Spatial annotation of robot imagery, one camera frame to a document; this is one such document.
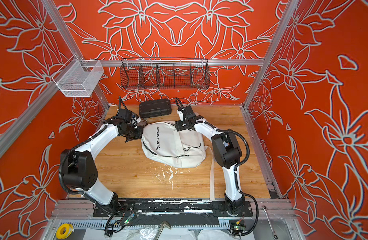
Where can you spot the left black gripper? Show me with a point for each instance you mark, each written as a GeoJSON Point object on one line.
{"type": "Point", "coordinates": [139, 134]}

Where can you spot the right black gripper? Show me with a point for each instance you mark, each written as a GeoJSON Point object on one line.
{"type": "Point", "coordinates": [178, 125]}

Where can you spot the white student backpack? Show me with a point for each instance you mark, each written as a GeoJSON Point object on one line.
{"type": "Point", "coordinates": [163, 143]}

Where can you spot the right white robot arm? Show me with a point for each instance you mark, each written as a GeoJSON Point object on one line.
{"type": "Point", "coordinates": [231, 150]}

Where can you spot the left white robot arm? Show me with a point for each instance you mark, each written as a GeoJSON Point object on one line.
{"type": "Point", "coordinates": [78, 173]}

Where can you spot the black plastic case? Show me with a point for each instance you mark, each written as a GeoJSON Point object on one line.
{"type": "Point", "coordinates": [155, 108]}

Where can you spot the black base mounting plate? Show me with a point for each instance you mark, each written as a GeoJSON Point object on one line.
{"type": "Point", "coordinates": [195, 206]}

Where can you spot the yellow tape roll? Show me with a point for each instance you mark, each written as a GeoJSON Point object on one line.
{"type": "Point", "coordinates": [64, 231]}

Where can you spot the small green circuit board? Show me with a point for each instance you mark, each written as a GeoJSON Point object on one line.
{"type": "Point", "coordinates": [237, 230]}

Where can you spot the steel wrench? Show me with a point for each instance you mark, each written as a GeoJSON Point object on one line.
{"type": "Point", "coordinates": [274, 234]}

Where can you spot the black wire wall basket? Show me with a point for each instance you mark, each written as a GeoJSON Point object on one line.
{"type": "Point", "coordinates": [170, 74]}

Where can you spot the white wire mesh basket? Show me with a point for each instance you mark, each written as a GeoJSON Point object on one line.
{"type": "Point", "coordinates": [78, 78]}

